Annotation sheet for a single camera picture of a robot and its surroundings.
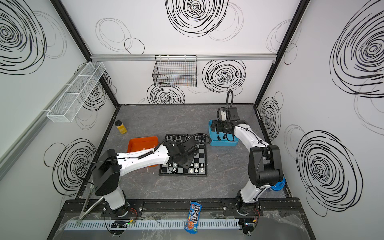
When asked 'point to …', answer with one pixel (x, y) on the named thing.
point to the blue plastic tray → (220, 139)
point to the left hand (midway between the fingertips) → (189, 162)
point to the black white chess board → (198, 168)
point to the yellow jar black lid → (121, 127)
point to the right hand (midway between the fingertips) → (217, 126)
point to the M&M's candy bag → (193, 219)
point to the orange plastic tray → (141, 143)
